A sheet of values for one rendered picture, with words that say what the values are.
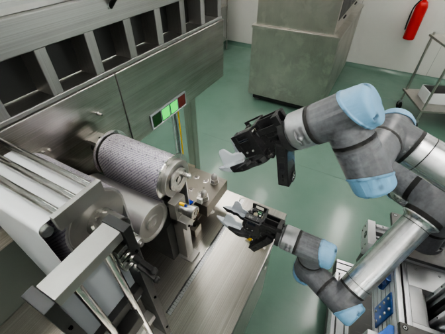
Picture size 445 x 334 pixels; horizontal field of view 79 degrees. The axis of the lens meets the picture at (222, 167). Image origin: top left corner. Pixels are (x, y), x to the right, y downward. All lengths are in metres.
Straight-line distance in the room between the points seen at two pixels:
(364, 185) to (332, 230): 1.85
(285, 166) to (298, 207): 1.85
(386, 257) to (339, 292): 0.16
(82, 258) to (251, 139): 0.36
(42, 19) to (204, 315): 0.92
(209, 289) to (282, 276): 1.11
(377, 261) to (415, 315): 0.52
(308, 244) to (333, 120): 0.43
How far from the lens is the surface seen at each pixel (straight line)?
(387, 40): 5.12
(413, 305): 1.37
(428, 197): 0.87
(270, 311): 1.95
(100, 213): 0.62
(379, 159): 0.52
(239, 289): 1.00
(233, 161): 0.62
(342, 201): 2.60
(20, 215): 0.59
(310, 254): 0.83
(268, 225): 0.84
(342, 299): 0.89
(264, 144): 0.58
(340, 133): 0.49
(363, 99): 0.47
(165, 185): 0.77
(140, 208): 0.78
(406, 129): 0.62
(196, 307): 0.98
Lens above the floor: 1.82
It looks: 43 degrees down
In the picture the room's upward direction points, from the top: straight up
